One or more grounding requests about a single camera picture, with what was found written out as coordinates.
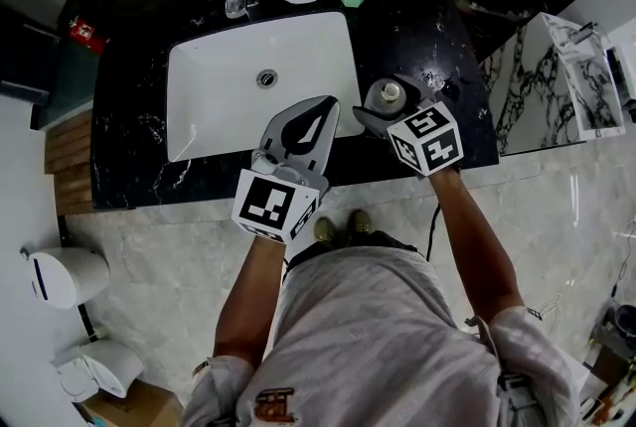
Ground person's shoe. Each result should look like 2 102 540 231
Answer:
347 209 375 238
313 215 337 246

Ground person's dark trousers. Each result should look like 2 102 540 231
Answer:
286 229 419 270

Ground chrome tap on marble unit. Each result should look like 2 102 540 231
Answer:
564 21 611 50

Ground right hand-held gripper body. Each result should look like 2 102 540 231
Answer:
386 99 465 178

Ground white cable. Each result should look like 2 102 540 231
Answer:
531 273 590 323

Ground person's left forearm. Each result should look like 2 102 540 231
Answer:
213 229 290 372

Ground person's right forearm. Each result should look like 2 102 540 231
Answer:
427 165 527 326

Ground grey round bottle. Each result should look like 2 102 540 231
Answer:
365 77 421 117

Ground red packet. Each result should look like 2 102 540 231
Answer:
68 14 109 56

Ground person's left shoe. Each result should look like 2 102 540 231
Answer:
313 215 337 246

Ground wooden slat stand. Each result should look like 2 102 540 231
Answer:
44 110 96 216

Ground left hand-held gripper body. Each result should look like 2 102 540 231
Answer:
231 146 330 246

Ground person's right shoe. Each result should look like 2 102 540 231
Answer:
347 209 375 238

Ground white veined marble washbasin unit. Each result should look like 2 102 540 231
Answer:
478 11 628 157

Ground small cardboard box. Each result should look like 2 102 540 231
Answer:
78 378 184 427

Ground black cable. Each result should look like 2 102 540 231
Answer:
424 203 443 263

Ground white sink basin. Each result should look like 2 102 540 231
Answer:
165 10 368 164

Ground person's grey patterned shirt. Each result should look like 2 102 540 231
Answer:
180 244 583 427

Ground black marble sink counter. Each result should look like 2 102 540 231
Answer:
89 0 501 211

